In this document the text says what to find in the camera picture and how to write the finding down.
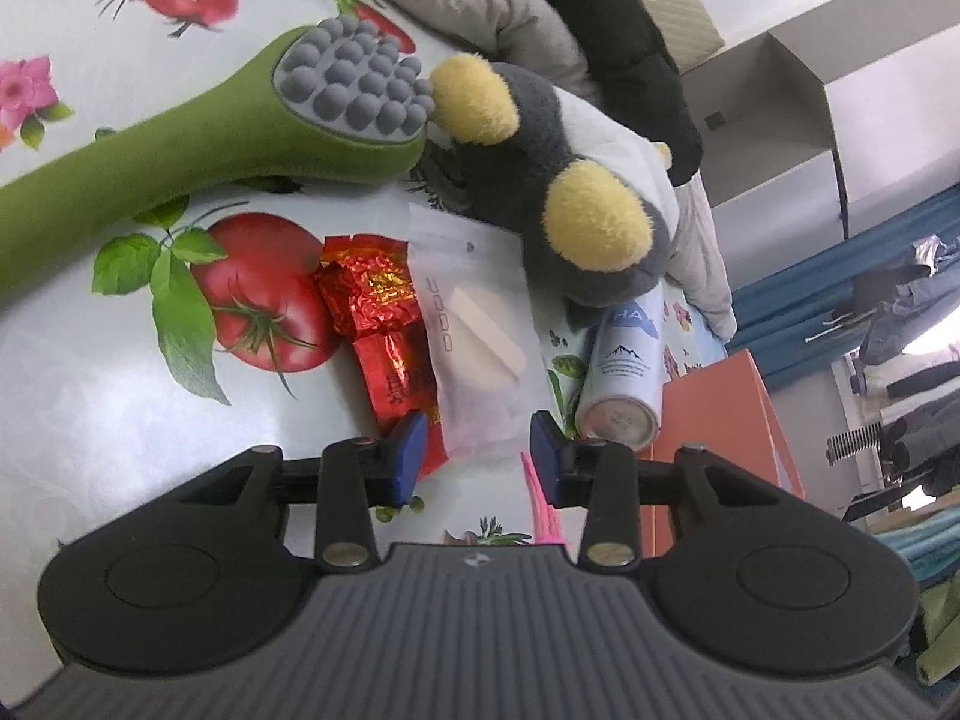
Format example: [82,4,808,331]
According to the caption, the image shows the orange cardboard box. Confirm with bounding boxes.
[649,349,809,560]

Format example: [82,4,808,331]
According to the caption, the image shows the grey penguin plush toy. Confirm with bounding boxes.
[424,52,683,308]

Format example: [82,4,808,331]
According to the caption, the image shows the green massage hammer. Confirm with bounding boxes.
[0,19,440,297]

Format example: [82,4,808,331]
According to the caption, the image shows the blue curtain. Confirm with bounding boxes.
[731,187,960,392]

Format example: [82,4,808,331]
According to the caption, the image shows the fruit printed mat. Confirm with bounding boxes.
[0,0,734,565]

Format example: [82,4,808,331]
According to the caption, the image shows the green cloth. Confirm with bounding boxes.
[913,583,960,689]

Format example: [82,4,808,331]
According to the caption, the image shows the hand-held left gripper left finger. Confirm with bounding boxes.
[172,412,428,571]

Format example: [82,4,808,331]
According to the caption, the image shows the translucent white pouch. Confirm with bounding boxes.
[407,202,546,464]

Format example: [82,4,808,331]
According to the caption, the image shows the black jacket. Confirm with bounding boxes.
[442,0,706,188]

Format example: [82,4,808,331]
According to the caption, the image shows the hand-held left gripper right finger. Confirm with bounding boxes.
[529,411,785,571]

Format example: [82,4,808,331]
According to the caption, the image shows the hanging grey clothes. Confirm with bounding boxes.
[825,236,960,410]

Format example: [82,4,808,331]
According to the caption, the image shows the red foil tea packet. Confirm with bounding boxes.
[315,232,415,344]
[351,328,451,482]

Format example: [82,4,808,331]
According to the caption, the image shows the white spray can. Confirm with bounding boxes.
[574,289,668,452]

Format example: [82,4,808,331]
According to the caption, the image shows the pink plastic item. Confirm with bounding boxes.
[520,452,571,545]

